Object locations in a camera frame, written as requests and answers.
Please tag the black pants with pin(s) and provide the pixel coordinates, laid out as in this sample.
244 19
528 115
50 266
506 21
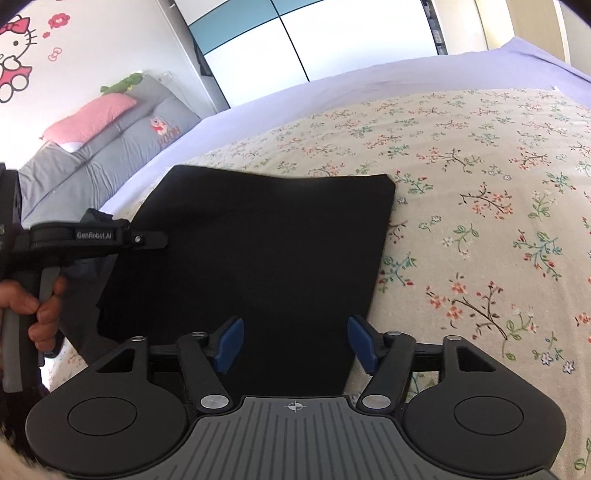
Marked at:
258 249

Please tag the grey pillow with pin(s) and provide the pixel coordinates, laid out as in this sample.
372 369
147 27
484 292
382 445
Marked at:
115 157

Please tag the pink pillow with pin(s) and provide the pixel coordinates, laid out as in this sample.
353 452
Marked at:
87 119

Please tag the white and teal wardrobe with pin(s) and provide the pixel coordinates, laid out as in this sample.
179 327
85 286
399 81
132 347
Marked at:
323 41

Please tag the purple blanket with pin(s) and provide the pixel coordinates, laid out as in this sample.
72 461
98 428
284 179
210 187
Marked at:
332 85

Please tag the green plush toy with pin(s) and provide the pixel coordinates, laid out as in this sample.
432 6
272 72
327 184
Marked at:
123 83

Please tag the person's left hand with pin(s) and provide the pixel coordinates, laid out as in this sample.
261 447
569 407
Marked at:
44 327

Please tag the dark corner shelf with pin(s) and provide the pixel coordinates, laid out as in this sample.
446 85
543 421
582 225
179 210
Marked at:
435 27

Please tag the red flower wall sticker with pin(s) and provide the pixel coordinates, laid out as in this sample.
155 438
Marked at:
59 19

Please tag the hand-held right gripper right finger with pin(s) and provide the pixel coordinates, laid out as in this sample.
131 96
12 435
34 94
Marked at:
362 344

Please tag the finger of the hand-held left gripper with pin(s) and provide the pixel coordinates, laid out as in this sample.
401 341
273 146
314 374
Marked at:
147 240

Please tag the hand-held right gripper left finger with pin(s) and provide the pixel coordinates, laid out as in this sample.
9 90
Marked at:
231 344

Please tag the pink bow wall sticker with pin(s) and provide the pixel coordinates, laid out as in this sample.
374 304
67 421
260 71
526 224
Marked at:
55 53

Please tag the cartoon cat wall sticker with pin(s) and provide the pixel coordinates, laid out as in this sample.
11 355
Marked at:
16 55

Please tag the floral bed sheet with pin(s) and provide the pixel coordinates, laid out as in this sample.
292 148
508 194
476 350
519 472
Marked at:
485 184

